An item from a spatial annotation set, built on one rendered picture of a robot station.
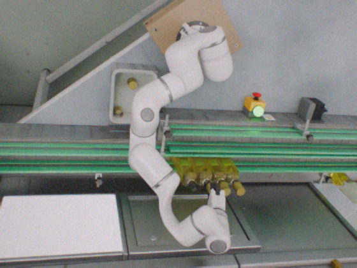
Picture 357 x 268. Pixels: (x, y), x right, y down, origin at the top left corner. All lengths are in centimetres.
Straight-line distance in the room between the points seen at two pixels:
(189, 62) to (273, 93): 73
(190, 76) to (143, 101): 17
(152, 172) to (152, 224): 36
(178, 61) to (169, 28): 34
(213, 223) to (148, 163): 25
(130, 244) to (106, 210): 20
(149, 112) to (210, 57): 26
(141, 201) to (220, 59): 65
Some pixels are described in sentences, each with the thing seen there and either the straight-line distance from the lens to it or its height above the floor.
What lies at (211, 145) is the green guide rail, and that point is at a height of 92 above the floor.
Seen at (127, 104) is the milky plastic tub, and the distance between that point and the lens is 164.
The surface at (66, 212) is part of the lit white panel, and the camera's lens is 149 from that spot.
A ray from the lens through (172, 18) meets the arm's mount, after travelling 150.
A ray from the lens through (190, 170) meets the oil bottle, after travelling 150.
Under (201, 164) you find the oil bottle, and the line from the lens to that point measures 155.
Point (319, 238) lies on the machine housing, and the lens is 168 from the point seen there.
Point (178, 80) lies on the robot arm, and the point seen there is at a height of 117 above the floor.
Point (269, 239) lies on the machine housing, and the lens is 158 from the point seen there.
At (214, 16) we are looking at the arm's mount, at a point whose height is 84.
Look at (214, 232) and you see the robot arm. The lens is 117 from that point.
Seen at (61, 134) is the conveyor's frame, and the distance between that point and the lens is 160.
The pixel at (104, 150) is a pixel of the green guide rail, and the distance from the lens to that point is 153.
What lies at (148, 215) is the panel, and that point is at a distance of 150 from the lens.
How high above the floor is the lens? 227
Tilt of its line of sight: 59 degrees down
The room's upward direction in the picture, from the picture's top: 154 degrees clockwise
